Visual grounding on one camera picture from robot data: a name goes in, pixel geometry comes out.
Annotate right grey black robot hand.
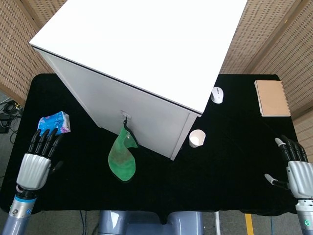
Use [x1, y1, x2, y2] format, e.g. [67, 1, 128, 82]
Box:
[264, 134, 313, 199]

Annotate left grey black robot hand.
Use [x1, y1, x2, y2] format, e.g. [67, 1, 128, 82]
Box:
[16, 129, 64, 191]

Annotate green cloth with black loop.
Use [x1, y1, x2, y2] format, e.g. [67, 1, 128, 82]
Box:
[108, 117, 139, 182]

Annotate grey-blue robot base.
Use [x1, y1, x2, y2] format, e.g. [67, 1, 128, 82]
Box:
[97, 210, 205, 235]

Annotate blue tissue pack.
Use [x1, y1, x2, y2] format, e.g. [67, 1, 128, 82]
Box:
[36, 111, 71, 135]

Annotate black power adapter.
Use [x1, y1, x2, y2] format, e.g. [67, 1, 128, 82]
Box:
[0, 114, 15, 134]

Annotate brown spiral notebook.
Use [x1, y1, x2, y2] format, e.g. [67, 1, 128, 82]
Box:
[254, 80, 291, 118]

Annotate black tablecloth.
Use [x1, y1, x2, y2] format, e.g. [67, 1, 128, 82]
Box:
[0, 72, 306, 217]

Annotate metal table leg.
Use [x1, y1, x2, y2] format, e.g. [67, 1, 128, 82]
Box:
[214, 212, 221, 235]

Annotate white paper cup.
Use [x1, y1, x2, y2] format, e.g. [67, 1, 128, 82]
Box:
[188, 129, 206, 148]

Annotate white computer mouse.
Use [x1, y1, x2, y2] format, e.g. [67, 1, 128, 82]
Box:
[211, 87, 224, 104]

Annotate white cabinet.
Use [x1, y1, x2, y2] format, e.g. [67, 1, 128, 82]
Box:
[28, 0, 248, 161]

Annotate black cable coil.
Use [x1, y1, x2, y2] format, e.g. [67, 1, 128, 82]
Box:
[2, 100, 23, 115]

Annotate thin black cable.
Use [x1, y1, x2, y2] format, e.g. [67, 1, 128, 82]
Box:
[78, 210, 88, 235]

